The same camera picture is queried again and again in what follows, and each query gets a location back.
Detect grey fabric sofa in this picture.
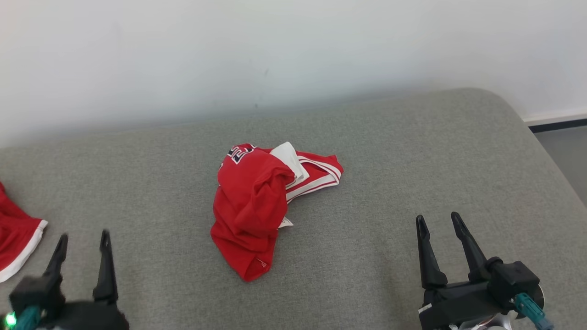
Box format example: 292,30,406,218
0,88,587,330

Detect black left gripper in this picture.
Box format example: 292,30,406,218
41,230,130,330

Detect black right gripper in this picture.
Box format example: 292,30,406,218
416,212,515,330

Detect red shorts with white stripe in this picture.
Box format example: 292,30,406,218
0,182,48,283

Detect red basketball jersey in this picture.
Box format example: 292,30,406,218
210,142,344,282

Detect white and black baseboard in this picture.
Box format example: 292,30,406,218
523,109,587,134

